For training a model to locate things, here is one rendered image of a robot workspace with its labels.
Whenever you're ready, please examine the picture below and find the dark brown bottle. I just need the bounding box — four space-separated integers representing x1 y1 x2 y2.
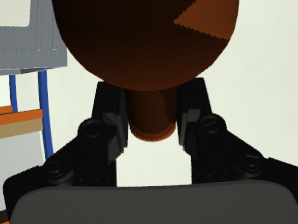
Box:
51 0 240 142

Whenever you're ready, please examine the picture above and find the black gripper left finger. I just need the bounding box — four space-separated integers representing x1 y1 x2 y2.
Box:
3 81 129 222

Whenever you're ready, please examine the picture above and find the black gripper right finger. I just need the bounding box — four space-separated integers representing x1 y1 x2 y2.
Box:
176 77 298 205

